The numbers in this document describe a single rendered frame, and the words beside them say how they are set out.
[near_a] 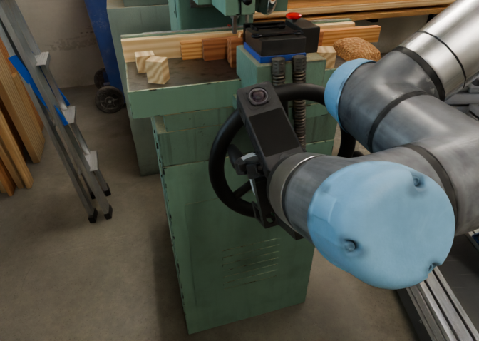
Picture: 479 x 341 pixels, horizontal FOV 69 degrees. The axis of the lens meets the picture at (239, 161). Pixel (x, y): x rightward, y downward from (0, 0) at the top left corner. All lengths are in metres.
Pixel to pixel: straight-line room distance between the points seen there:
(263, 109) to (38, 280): 1.39
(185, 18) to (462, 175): 0.88
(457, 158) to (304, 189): 0.10
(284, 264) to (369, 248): 0.97
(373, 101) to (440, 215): 0.15
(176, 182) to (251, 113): 0.48
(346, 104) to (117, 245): 1.40
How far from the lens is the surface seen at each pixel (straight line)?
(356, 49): 0.89
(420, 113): 0.32
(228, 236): 1.00
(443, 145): 0.28
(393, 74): 0.37
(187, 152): 0.79
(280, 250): 1.12
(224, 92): 0.74
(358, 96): 0.37
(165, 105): 0.73
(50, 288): 1.61
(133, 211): 1.79
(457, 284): 1.38
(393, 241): 0.22
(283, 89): 0.57
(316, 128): 0.88
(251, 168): 0.41
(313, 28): 0.71
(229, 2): 0.82
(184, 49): 0.86
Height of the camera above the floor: 1.17
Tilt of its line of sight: 35 degrees down
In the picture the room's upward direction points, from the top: straight up
